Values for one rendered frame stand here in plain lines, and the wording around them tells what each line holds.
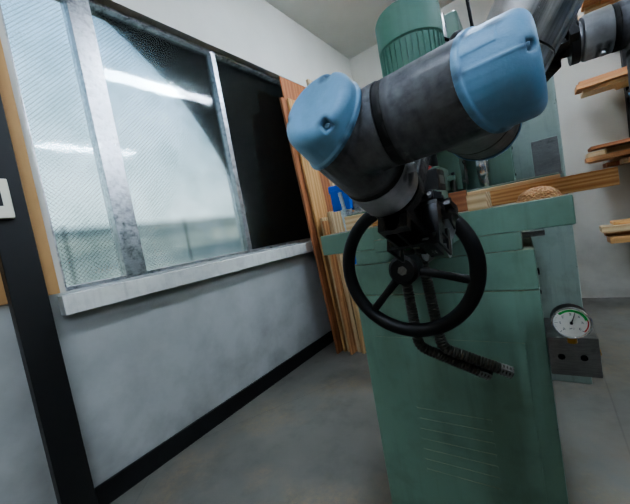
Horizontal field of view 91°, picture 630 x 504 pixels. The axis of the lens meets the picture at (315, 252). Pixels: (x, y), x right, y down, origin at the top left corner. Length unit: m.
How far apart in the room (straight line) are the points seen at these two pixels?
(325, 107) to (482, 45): 0.11
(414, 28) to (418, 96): 0.75
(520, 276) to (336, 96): 0.63
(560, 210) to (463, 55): 0.57
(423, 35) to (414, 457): 1.14
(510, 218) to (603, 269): 2.55
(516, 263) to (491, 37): 0.60
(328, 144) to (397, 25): 0.77
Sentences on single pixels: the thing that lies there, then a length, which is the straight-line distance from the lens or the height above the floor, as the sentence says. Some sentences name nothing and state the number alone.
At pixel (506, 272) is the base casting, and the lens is 0.81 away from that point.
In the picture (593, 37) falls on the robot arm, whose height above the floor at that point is 1.16.
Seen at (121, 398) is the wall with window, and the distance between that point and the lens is 1.66.
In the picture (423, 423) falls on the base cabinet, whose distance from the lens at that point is 1.01.
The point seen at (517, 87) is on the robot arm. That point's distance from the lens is 0.26.
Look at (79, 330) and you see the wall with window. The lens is 1.56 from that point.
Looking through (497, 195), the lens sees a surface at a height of 0.93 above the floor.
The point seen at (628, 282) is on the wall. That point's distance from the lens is 3.36.
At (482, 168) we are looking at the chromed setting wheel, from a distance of 1.03.
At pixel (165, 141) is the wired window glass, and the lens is 1.93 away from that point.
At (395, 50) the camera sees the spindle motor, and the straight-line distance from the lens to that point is 1.00.
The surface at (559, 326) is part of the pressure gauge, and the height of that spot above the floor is 0.65.
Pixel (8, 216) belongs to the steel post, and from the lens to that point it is 1.43.
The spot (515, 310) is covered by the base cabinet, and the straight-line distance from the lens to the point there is 0.83.
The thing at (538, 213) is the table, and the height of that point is 0.87.
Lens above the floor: 0.92
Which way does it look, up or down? 4 degrees down
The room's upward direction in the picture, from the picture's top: 10 degrees counter-clockwise
